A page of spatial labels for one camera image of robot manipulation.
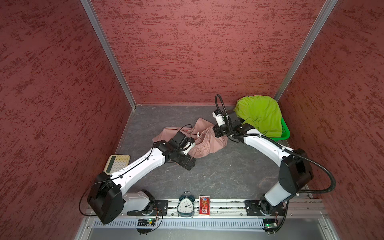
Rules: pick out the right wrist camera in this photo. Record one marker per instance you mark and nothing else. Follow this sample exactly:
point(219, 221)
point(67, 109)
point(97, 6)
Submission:
point(220, 119)

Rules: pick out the beige calculator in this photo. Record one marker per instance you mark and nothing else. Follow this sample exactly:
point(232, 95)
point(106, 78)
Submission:
point(116, 163)

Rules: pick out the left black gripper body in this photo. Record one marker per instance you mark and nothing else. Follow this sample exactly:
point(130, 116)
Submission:
point(182, 159)

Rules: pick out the white perforated cable duct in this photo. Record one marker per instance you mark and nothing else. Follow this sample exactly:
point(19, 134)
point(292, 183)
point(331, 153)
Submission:
point(196, 224)

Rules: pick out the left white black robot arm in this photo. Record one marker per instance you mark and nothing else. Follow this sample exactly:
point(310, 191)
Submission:
point(109, 195)

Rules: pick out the green circuit board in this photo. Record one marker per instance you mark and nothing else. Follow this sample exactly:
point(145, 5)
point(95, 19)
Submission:
point(270, 225)
point(146, 223)

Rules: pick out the lime green shorts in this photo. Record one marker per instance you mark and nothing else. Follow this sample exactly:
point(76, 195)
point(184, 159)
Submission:
point(261, 112)

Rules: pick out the left aluminium corner post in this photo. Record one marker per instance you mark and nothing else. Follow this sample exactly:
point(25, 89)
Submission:
point(97, 26)

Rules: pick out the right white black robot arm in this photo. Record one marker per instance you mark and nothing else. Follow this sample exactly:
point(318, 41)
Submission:
point(295, 172)

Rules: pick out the dark green alarm clock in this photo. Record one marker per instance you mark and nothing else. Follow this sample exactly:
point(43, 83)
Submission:
point(186, 206)

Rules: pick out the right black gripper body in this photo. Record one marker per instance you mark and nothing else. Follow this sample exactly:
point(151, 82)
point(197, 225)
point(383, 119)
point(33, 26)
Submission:
point(224, 129)

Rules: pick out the green plastic basket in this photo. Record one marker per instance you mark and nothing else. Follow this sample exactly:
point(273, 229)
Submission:
point(285, 132)

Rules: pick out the pink shorts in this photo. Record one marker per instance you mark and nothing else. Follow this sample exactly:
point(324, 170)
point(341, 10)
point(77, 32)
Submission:
point(202, 132)

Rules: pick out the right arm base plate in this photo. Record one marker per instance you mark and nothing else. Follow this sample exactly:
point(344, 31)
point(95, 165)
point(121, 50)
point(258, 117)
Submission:
point(253, 207)

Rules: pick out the aluminium corner post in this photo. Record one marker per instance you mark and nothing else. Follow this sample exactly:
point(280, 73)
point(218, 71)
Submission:
point(97, 26)
point(317, 26)

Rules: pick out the right aluminium corner post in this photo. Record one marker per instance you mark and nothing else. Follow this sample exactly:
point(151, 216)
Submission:
point(317, 26)

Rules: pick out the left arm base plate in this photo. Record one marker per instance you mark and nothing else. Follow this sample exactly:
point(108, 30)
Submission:
point(155, 208)

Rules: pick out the aluminium mounting rail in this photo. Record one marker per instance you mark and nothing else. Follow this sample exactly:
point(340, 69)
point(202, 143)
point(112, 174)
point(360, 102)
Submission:
point(235, 208)

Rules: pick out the red playing card box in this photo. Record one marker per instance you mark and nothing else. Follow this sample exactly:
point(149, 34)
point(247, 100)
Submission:
point(204, 205)

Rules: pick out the right green circuit board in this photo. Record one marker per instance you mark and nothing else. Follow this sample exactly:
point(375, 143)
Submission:
point(270, 225)

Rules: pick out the left green circuit board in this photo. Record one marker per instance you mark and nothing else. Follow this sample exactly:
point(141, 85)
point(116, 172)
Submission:
point(146, 223)

